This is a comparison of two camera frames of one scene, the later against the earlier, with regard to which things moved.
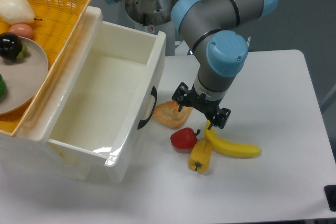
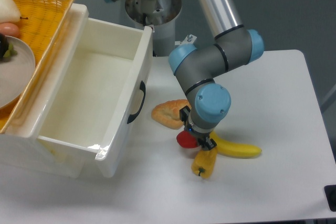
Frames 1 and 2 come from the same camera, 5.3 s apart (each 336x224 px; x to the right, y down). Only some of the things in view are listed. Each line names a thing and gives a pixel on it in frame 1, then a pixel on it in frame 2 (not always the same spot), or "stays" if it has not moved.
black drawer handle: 142,123 to 142,86
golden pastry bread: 167,114 stays
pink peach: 22,30 to 9,29
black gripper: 200,102 to 202,138
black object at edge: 330,195 stays
